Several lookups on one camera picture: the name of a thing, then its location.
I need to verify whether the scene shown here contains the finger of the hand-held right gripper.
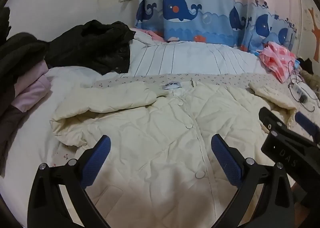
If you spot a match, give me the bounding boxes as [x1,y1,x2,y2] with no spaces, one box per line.
[294,112,320,144]
[259,107,288,133]

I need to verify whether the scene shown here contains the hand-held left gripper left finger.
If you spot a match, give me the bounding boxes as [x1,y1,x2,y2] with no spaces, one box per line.
[27,135,112,228]

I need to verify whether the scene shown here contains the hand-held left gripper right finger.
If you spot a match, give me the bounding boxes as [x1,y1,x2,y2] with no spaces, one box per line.
[211,134,295,228]

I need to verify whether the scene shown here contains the cream quilted jacket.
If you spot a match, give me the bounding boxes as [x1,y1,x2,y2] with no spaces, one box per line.
[49,79,298,228]

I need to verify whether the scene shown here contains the black cloth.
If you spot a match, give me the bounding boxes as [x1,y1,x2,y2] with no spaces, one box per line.
[298,58,313,74]

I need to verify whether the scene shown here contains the floral bed sheet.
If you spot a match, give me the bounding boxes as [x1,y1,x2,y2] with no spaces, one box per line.
[49,71,320,168]

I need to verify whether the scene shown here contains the pink checked cloth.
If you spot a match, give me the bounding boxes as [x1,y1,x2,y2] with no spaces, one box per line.
[259,41,301,84]

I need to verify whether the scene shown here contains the dark brown garment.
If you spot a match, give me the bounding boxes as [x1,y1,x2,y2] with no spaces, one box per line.
[0,105,26,176]

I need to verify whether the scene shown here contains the lavender garment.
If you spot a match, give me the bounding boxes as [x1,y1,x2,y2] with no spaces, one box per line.
[11,61,51,113]

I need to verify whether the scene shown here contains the white striped pillow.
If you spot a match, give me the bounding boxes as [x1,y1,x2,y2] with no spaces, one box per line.
[128,32,270,77]

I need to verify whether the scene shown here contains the black fuzzy jacket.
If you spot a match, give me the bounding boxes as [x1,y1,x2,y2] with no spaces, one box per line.
[46,20,137,75]

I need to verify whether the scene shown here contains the black fleece garment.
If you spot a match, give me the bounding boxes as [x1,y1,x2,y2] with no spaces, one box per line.
[0,7,50,116]

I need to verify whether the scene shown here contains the pink pillow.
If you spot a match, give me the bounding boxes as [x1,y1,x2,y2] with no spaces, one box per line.
[132,28,166,42]

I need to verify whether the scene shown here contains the blue whale print curtain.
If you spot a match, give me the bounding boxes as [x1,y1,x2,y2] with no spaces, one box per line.
[134,0,300,53]

